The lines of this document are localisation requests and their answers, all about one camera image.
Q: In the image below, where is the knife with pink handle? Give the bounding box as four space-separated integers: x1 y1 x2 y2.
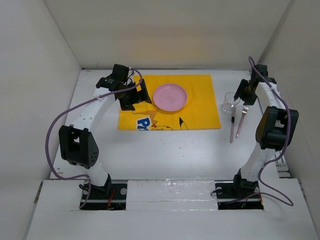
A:
229 108 236 144

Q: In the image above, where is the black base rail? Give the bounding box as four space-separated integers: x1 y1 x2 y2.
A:
80 180 264 212

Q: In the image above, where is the fork with pink handle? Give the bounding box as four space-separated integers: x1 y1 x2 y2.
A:
236 105 249 138

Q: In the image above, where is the clear drinking glass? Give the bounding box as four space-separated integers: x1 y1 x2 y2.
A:
221 91 240 113

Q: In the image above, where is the yellow cartoon print cloth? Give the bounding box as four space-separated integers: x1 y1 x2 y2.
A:
118 74 221 131

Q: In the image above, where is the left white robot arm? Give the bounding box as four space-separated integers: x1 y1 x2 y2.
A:
58 64 151 199

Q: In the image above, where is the pink round plate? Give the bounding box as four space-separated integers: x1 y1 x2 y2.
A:
152 83 188 112

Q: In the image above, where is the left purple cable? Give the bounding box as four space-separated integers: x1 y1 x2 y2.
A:
44 67 145 210

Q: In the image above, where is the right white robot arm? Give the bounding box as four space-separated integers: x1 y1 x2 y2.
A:
231 64 299 197

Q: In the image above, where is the aluminium side rail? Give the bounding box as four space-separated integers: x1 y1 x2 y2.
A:
249 65 292 179

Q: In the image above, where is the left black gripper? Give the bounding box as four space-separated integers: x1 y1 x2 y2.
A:
118 79 151 111

